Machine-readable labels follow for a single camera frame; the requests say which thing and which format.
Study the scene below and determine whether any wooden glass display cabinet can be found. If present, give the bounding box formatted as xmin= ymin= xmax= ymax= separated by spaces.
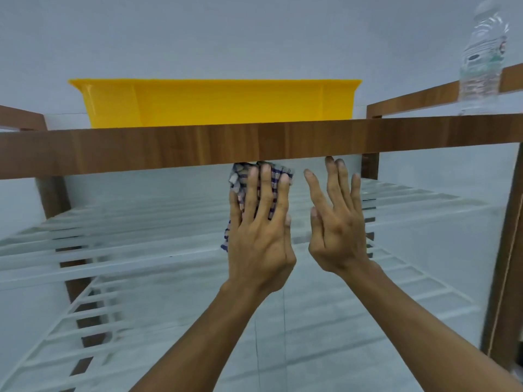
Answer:
xmin=0 ymin=63 xmax=523 ymax=392

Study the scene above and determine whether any blue white checkered cloth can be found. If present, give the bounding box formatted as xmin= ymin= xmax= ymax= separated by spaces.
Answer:
xmin=220 ymin=161 xmax=294 ymax=253

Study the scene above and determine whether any yellow plastic tray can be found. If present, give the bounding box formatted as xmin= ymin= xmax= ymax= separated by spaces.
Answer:
xmin=67 ymin=78 xmax=363 ymax=129

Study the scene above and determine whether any person's right forearm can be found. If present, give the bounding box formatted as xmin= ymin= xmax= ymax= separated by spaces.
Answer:
xmin=339 ymin=259 xmax=523 ymax=392

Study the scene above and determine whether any clear plastic bottle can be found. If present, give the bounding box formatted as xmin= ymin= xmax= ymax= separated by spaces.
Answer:
xmin=457 ymin=0 xmax=512 ymax=115

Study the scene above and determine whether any person's left hand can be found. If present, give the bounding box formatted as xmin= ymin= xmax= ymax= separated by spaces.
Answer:
xmin=220 ymin=162 xmax=297 ymax=297

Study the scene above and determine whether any person's right hand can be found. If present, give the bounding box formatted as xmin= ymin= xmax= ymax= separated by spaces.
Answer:
xmin=303 ymin=155 xmax=383 ymax=278

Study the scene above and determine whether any person's left forearm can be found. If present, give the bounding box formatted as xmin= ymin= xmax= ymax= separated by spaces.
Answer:
xmin=130 ymin=281 xmax=270 ymax=392

